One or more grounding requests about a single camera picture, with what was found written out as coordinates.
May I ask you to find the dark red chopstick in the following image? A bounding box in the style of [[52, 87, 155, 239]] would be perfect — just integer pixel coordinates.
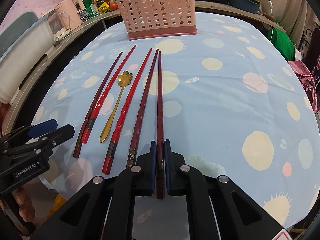
[[73, 51, 124, 159], [126, 49, 159, 168], [156, 51, 165, 199]]

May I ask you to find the white power cable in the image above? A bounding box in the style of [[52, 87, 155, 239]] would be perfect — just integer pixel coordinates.
[[52, 11, 75, 46]]

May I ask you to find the white blue dish rack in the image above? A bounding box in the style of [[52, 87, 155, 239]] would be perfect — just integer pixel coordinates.
[[0, 12, 54, 104]]

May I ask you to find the pink electric kettle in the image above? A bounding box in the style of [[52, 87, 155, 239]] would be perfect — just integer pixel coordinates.
[[55, 0, 85, 30]]

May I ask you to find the beige curtain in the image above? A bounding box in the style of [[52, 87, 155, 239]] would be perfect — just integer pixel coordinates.
[[259, 0, 319, 44]]

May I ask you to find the red tomato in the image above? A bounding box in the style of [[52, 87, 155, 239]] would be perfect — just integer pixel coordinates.
[[109, 2, 118, 11]]

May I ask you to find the gold flower spoon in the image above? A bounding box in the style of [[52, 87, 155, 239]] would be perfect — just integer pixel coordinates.
[[99, 70, 133, 143]]

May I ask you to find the bright red chopstick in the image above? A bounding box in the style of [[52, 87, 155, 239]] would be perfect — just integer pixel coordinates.
[[102, 48, 152, 175], [81, 45, 136, 144]]

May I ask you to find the green bag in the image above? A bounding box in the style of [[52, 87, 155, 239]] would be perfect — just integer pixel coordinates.
[[266, 27, 296, 61]]

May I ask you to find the blue planet-print tablecloth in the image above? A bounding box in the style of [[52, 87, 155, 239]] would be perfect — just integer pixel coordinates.
[[32, 13, 319, 239]]

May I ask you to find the pink floral cloth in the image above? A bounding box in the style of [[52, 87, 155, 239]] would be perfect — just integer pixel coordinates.
[[288, 60, 319, 114]]

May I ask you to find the green box package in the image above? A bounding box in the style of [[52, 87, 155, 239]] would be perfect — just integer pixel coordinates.
[[79, 0, 99, 22]]

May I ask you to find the pink perforated utensil basket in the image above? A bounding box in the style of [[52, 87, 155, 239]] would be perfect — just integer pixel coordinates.
[[116, 0, 197, 40]]

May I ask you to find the person's left hand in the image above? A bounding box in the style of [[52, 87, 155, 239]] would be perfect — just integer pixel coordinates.
[[13, 184, 35, 222]]

